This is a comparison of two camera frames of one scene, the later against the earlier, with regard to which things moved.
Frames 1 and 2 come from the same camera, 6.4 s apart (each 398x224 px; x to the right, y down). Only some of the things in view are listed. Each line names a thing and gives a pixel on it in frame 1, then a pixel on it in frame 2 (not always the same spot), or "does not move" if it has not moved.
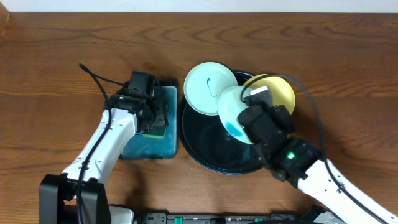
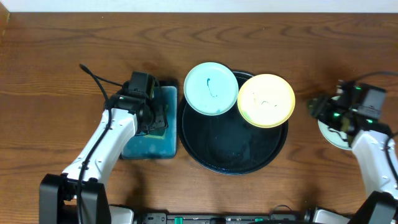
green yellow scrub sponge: x=158 y=132 does not move
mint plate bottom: x=230 y=106 -> x=336 y=137
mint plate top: x=204 y=85 does not move
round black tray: x=211 y=144 does not move
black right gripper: x=283 y=116 -> x=323 y=102
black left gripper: x=159 y=113 does not move
